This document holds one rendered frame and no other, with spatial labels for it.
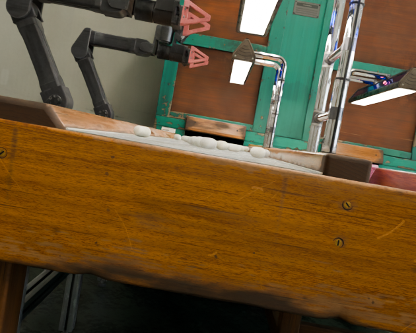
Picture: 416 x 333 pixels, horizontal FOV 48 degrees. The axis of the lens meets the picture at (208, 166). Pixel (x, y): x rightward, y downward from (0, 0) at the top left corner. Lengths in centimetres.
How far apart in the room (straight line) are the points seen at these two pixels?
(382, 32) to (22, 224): 221
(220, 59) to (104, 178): 191
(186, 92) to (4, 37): 149
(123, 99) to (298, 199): 269
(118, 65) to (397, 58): 170
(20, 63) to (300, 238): 297
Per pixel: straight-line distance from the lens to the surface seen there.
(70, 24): 331
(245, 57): 160
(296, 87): 240
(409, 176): 118
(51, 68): 135
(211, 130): 229
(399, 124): 253
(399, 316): 58
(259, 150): 85
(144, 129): 94
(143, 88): 315
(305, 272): 54
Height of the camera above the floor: 75
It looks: 3 degrees down
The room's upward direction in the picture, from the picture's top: 10 degrees clockwise
